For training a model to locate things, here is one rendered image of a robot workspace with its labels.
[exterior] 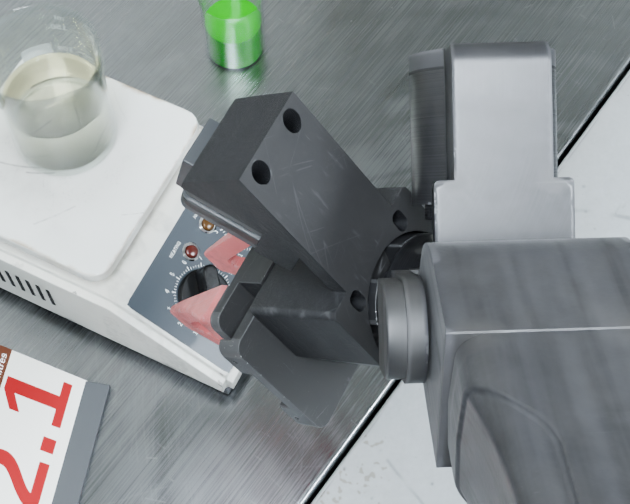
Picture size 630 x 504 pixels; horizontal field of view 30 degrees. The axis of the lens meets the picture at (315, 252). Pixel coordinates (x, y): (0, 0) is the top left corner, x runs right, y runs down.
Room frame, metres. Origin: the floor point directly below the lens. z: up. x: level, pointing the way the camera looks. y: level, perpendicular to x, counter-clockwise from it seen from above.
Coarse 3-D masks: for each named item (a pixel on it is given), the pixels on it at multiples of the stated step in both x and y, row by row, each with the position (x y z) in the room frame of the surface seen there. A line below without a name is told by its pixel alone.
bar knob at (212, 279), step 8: (208, 264) 0.29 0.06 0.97; (192, 272) 0.29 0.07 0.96; (200, 272) 0.29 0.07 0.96; (208, 272) 0.28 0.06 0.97; (216, 272) 0.29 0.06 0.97; (184, 280) 0.28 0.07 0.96; (192, 280) 0.28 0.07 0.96; (200, 280) 0.28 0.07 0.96; (208, 280) 0.28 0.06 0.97; (216, 280) 0.28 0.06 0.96; (224, 280) 0.29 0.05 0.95; (184, 288) 0.28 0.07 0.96; (192, 288) 0.28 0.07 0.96; (200, 288) 0.28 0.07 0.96; (208, 288) 0.28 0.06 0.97; (184, 296) 0.27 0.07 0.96; (192, 296) 0.28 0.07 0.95
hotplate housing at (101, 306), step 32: (160, 224) 0.32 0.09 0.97; (0, 256) 0.29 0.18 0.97; (32, 256) 0.29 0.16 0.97; (128, 256) 0.29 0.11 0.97; (32, 288) 0.29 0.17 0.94; (64, 288) 0.27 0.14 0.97; (96, 288) 0.27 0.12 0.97; (128, 288) 0.27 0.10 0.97; (96, 320) 0.27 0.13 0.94; (128, 320) 0.26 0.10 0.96; (160, 352) 0.25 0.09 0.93; (192, 352) 0.25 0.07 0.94; (224, 384) 0.23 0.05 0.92
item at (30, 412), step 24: (24, 360) 0.24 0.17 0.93; (24, 384) 0.23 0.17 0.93; (48, 384) 0.23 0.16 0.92; (72, 384) 0.24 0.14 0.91; (0, 408) 0.21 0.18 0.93; (24, 408) 0.22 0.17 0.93; (48, 408) 0.22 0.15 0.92; (0, 432) 0.20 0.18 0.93; (24, 432) 0.20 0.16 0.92; (48, 432) 0.21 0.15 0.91; (0, 456) 0.19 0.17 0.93; (24, 456) 0.19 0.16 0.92; (48, 456) 0.19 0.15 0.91; (0, 480) 0.17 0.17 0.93; (24, 480) 0.18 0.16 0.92; (48, 480) 0.18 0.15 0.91
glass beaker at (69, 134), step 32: (0, 32) 0.38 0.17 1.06; (32, 32) 0.39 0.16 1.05; (64, 32) 0.39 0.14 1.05; (96, 32) 0.38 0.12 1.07; (0, 64) 0.37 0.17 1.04; (96, 64) 0.36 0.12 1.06; (0, 96) 0.34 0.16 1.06; (64, 96) 0.34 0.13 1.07; (96, 96) 0.35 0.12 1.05; (32, 128) 0.33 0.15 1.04; (64, 128) 0.34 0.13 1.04; (96, 128) 0.35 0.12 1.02; (32, 160) 0.34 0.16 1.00; (64, 160) 0.33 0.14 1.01; (96, 160) 0.34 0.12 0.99
